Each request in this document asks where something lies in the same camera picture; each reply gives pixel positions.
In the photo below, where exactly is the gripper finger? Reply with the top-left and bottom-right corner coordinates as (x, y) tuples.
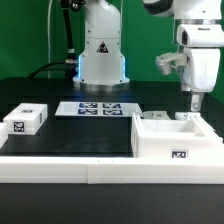
(191, 92), (204, 112)

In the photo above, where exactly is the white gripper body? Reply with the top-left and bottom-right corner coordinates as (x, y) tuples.
(176, 24), (222, 92)

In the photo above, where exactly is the white cabinet body box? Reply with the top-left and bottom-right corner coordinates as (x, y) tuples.
(131, 114), (224, 159)

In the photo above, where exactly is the white cabinet door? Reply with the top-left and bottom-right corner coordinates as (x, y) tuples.
(175, 112), (201, 121)
(143, 111), (169, 120)

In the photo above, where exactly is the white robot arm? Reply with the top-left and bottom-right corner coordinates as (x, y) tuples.
(59, 0), (224, 112)

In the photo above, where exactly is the white cabinet top block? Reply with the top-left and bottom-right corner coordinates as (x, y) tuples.
(3, 103), (48, 135)

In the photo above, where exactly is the white marker base sheet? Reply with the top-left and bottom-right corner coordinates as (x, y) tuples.
(55, 101), (142, 117)

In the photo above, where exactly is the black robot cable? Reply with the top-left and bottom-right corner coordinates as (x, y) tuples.
(28, 0), (80, 80)

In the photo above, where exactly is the white cable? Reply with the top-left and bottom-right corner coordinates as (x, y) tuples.
(47, 0), (54, 79)

